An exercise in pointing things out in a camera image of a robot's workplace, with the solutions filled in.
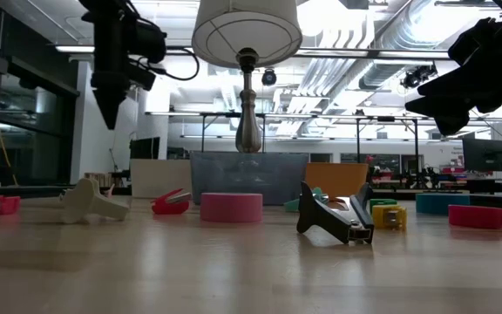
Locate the red mini stapler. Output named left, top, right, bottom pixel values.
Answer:
left=150, top=188, right=193, bottom=215
left=0, top=195, right=22, bottom=216
left=447, top=204, right=502, bottom=230

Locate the black computer monitor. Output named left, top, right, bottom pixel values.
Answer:
left=462, top=138, right=502, bottom=173
left=129, top=136, right=161, bottom=160

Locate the blue tape roll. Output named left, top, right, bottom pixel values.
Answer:
left=415, top=193, right=471, bottom=215

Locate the black metal frame table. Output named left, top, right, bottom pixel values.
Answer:
left=170, top=111, right=422, bottom=166

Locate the silver lamp with white shade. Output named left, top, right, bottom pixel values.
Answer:
left=191, top=0, right=303, bottom=154

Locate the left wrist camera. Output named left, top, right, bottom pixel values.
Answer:
left=126, top=17, right=168, bottom=65

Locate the black left camera cable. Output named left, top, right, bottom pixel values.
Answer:
left=146, top=46, right=201, bottom=82

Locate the black hanging camera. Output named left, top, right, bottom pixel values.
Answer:
left=261, top=68, right=278, bottom=87
left=401, top=63, right=438, bottom=90

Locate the black cluttered desk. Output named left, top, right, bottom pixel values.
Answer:
left=424, top=176, right=502, bottom=197

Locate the pink tape roll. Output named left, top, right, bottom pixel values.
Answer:
left=200, top=192, right=264, bottom=223

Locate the white staple remover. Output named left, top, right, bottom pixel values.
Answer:
left=58, top=177, right=131, bottom=225

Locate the wooden book shelf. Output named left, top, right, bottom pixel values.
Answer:
left=84, top=171, right=124, bottom=188

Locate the white plastic bin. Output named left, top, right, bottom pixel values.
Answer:
left=130, top=159, right=193, bottom=200

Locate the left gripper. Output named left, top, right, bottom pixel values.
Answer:
left=89, top=10, right=156, bottom=131

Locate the black overhead frame bar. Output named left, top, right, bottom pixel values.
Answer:
left=163, top=45, right=452, bottom=61

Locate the black staple remover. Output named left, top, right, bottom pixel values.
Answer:
left=295, top=181, right=376, bottom=245

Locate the grey translucent plastic bin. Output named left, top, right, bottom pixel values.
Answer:
left=189, top=151, right=309, bottom=206

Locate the silver air duct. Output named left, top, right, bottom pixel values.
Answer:
left=357, top=0, right=465, bottom=91

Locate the orange plastic bin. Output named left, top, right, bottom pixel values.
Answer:
left=305, top=162, right=370, bottom=200

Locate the yellow mini stapler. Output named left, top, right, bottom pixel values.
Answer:
left=371, top=204, right=408, bottom=231

